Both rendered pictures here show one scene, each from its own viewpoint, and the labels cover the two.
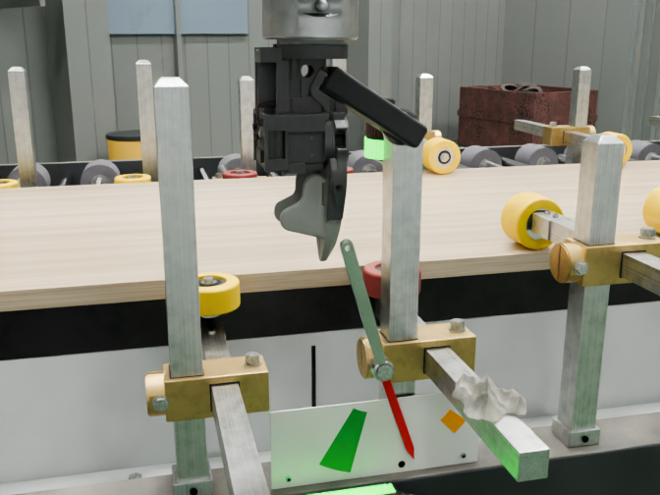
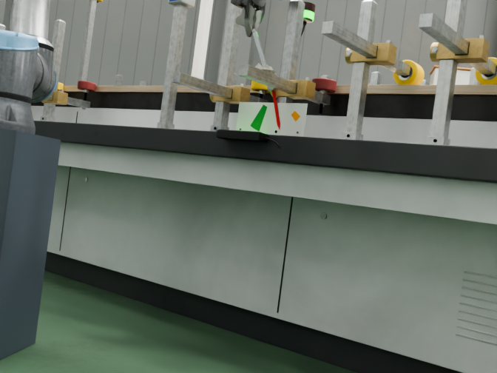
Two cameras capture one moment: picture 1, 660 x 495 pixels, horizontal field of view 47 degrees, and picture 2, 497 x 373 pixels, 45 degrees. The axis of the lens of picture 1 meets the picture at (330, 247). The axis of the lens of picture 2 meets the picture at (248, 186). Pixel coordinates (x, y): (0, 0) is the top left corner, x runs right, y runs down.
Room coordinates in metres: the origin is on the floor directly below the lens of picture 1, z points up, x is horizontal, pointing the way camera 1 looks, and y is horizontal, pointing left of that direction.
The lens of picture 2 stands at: (-0.36, -1.50, 0.54)
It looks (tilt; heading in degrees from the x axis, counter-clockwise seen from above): 0 degrees down; 52
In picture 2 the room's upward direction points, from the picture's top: 7 degrees clockwise
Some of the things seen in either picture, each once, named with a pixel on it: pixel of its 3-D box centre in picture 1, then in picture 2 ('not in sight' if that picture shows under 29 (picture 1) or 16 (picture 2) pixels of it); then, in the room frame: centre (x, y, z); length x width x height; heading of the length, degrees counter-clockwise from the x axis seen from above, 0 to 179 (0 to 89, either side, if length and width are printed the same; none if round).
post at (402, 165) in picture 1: (398, 322); (288, 76); (0.85, -0.08, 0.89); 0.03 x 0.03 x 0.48; 14
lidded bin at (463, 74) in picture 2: not in sight; (452, 83); (4.52, 1.83, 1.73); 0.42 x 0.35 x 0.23; 133
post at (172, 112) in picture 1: (182, 301); (228, 63); (0.79, 0.16, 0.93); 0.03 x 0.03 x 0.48; 14
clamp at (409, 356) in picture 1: (414, 352); (292, 89); (0.86, -0.10, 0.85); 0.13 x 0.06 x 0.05; 104
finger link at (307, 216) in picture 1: (308, 220); (243, 21); (0.73, 0.02, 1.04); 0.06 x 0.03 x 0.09; 104
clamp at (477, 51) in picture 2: not in sight; (458, 51); (0.97, -0.59, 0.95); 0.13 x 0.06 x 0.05; 104
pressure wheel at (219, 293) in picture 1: (210, 319); (261, 95); (0.95, 0.16, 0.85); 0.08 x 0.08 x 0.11
